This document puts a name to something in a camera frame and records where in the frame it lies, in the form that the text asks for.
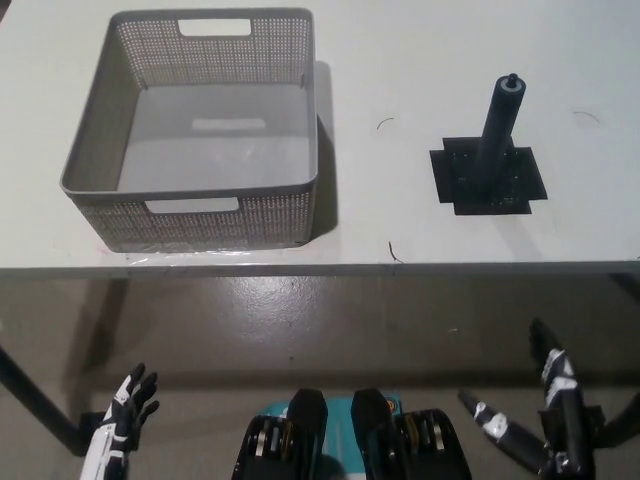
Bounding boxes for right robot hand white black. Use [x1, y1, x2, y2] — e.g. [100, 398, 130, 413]
[458, 317, 601, 480]

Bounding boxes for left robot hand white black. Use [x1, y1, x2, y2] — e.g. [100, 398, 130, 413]
[79, 363, 161, 480]

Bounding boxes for black table leg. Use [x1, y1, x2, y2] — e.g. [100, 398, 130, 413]
[0, 344, 84, 457]

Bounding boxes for left black robot body block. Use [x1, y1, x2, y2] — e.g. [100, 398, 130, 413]
[232, 388, 329, 480]

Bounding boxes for black robot body block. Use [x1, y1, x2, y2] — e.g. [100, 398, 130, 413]
[232, 388, 329, 480]
[352, 387, 471, 480]

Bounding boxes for clear plastic tape strip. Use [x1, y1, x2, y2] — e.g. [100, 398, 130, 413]
[124, 244, 306, 264]

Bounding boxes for right black robot body block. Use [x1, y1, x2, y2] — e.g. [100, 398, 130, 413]
[352, 387, 471, 480]

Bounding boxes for grey perforated plastic basket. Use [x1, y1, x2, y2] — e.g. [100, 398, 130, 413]
[58, 8, 321, 254]

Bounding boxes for black peg stand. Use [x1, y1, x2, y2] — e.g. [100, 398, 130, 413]
[429, 138, 549, 217]

